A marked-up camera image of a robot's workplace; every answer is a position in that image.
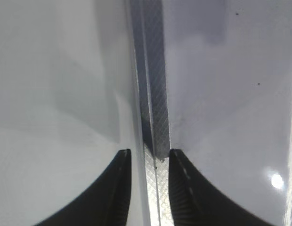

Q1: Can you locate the white whiteboard with grey frame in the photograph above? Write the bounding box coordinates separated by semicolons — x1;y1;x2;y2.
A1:
128;0;292;226

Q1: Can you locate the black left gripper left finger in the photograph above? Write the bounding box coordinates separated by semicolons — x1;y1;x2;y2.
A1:
39;149;131;226

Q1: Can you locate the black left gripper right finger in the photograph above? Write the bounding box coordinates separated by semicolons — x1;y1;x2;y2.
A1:
168;149;269;226

